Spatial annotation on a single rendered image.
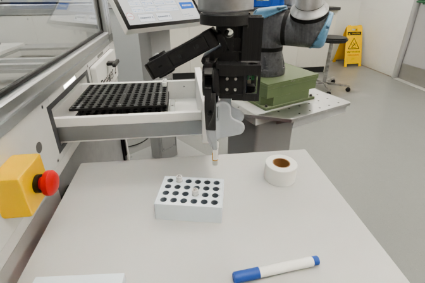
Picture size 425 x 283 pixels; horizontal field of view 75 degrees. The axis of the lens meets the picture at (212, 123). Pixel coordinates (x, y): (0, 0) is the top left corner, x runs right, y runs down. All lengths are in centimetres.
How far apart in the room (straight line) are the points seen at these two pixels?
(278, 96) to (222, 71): 64
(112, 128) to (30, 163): 22
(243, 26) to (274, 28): 61
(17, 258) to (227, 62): 48
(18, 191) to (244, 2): 41
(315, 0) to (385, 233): 127
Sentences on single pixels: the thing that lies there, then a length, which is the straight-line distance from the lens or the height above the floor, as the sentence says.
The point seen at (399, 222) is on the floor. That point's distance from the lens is 190.
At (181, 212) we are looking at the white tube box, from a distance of 54.
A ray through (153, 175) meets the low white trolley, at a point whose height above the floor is 76.
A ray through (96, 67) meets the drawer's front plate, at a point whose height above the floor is 93.
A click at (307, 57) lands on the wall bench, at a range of 426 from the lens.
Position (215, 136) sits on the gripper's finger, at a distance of 43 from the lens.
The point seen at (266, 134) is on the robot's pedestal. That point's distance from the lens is 109.
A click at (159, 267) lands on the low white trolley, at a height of 76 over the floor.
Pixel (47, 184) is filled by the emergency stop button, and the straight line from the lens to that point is 50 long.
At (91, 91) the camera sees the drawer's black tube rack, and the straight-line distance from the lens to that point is 82.
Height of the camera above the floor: 115
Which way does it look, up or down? 26 degrees down
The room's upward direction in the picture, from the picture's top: straight up
